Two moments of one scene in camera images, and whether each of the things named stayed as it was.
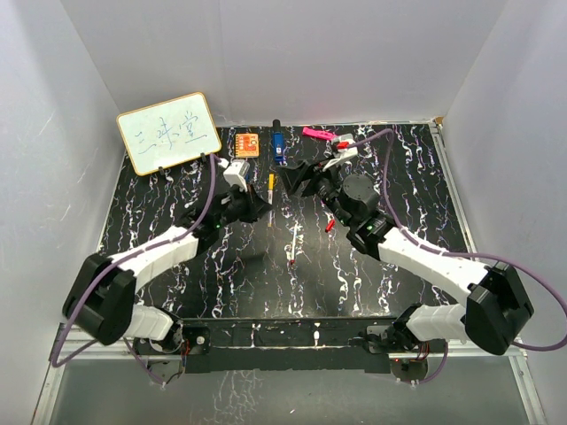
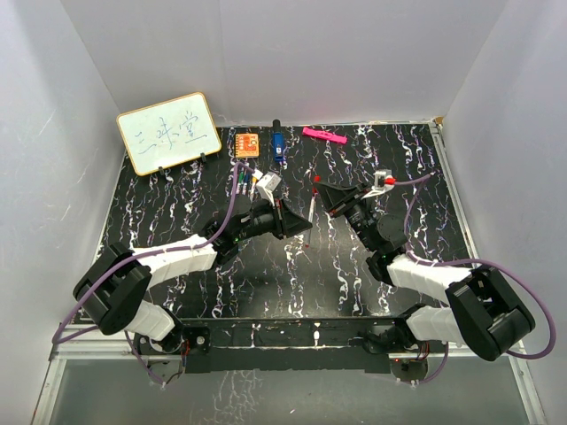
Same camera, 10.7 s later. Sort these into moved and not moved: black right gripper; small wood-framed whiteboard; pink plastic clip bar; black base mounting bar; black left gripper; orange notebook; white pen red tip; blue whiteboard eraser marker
Moved: black left gripper; black right gripper; white pen red tip
Not moved: pink plastic clip bar; black base mounting bar; small wood-framed whiteboard; blue whiteboard eraser marker; orange notebook
